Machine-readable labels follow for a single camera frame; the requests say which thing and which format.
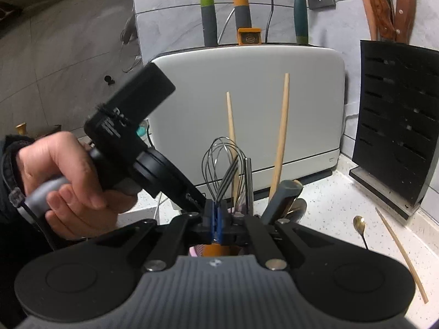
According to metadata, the grey utensil handle green cap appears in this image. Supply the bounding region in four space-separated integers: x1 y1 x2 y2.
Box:
201 0 219 47

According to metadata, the small orange kitchen gadget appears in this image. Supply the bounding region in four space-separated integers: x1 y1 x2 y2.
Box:
237 27 263 46

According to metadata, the teal utensil handle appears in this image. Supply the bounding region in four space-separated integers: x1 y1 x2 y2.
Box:
294 0 311 45

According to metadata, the white countertop appliance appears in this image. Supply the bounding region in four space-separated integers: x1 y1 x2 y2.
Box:
147 43 347 197

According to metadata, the dark grey peeler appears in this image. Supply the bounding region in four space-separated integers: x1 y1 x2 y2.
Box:
260 180 300 226

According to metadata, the steel spoon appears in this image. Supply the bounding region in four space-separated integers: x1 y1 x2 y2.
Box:
243 158 255 215

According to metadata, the spoon with wooden handle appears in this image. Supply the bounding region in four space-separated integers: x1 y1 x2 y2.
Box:
286 197 308 227

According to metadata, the black cable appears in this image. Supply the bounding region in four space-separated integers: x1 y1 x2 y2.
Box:
265 0 277 44

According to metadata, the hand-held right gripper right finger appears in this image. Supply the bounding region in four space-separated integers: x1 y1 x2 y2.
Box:
219 208 335 270

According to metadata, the black knife block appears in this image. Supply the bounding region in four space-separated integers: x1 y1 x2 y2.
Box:
349 39 439 220

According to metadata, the fork with wooden handle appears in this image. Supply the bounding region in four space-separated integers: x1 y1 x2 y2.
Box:
202 155 241 257
375 207 430 304

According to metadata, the gold spoon with black handle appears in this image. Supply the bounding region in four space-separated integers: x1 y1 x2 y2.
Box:
353 215 370 251

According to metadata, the grey utensil handle orange cap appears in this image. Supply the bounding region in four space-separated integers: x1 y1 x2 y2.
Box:
233 0 252 31

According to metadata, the carved wooden knife handle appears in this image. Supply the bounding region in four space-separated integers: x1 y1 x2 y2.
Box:
368 0 397 42

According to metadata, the riveted wooden knife handle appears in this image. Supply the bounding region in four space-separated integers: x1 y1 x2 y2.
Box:
394 0 418 44

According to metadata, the person's left hand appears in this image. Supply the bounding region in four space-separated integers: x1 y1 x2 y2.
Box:
17 131 138 241

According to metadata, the pink mesh utensil holder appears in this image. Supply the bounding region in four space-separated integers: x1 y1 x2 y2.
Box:
188 192 248 257

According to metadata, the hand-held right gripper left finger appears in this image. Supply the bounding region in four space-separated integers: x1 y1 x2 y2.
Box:
103 200 220 271

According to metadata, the steel whisk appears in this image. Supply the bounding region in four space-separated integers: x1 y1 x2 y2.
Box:
201 137 246 209

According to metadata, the person's left forearm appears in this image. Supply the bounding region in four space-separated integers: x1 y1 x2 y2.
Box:
0 135 59 316

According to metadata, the light wooden handle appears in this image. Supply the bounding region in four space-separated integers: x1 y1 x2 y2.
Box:
355 0 378 41

